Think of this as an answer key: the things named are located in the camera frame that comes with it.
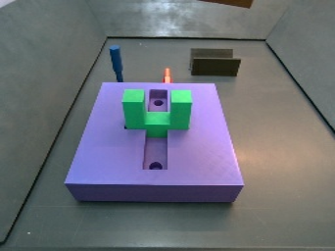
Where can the brown T-shaped block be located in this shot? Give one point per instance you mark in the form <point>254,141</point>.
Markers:
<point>238,3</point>

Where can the black angle fixture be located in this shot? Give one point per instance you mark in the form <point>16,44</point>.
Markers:
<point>214,62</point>

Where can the green U-shaped block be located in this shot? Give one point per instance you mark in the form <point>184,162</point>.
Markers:
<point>166,111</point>

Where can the red cylindrical peg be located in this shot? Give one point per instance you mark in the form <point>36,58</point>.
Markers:
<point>167,78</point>

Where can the purple base block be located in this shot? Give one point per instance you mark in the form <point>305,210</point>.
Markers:
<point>191,169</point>

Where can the blue hexagonal peg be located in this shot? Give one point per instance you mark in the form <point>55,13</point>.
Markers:
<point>116,61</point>

